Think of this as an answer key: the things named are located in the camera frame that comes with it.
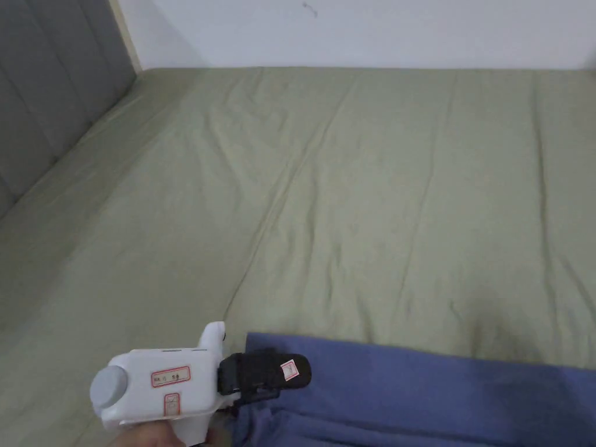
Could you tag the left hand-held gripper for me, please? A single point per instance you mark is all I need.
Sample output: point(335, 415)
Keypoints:
point(153, 377)

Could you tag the blue garment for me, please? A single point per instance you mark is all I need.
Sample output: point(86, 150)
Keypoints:
point(419, 400)

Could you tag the person's left hand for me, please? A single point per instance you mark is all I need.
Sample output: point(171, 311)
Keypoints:
point(153, 436)

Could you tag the bed with pale green sheet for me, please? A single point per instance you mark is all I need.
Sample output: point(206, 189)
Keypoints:
point(326, 209)

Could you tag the grey padded headboard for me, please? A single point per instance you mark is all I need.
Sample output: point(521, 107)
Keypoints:
point(51, 84)

